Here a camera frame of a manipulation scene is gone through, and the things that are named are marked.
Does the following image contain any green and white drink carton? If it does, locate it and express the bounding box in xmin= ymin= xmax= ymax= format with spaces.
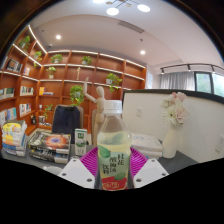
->
xmin=74 ymin=128 xmax=88 ymax=157

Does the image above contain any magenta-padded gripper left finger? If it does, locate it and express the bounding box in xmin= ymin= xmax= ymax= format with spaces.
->
xmin=57 ymin=146 xmax=100 ymax=190

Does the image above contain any dark blue chair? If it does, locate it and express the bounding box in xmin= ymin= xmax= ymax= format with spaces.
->
xmin=51 ymin=104 xmax=84 ymax=145

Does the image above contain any wooden wall shelf unit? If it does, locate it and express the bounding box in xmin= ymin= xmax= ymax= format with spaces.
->
xmin=0 ymin=24 xmax=148 ymax=135

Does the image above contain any wooden artist mannequin figure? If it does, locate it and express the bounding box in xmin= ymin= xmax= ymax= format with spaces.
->
xmin=83 ymin=77 xmax=107 ymax=146

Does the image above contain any white wall socket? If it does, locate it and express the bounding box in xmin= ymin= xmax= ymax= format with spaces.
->
xmin=214 ymin=134 xmax=224 ymax=154

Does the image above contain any stack of dark books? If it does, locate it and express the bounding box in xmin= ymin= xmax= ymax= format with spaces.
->
xmin=27 ymin=130 xmax=72 ymax=164

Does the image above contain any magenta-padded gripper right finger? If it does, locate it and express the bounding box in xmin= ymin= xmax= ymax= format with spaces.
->
xmin=129 ymin=146 xmax=170 ymax=190

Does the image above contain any black track light rail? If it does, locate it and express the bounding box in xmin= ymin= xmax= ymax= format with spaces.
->
xmin=160 ymin=62 xmax=224 ymax=75

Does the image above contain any grey curtain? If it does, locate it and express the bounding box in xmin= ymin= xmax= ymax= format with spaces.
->
xmin=159 ymin=71 xmax=196 ymax=91

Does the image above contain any clear yellow-green drink bottle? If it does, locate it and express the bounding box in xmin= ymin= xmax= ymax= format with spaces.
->
xmin=96 ymin=99 xmax=133 ymax=192

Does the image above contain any stack of white books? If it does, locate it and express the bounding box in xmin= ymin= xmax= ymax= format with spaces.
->
xmin=130 ymin=133 xmax=164 ymax=159

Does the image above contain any white vase with pink flowers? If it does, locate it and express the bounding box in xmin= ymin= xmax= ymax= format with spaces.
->
xmin=160 ymin=91 xmax=190 ymax=160

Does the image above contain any tan chair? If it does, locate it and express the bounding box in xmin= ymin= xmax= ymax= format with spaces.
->
xmin=90 ymin=109 xmax=99 ymax=146

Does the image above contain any branched ceiling lamp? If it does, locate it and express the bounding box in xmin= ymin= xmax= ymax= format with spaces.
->
xmin=93 ymin=0 xmax=152 ymax=17

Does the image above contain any ceiling air vent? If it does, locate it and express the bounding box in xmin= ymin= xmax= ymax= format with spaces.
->
xmin=118 ymin=19 xmax=146 ymax=34

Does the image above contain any window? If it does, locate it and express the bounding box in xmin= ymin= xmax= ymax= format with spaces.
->
xmin=194 ymin=71 xmax=224 ymax=98

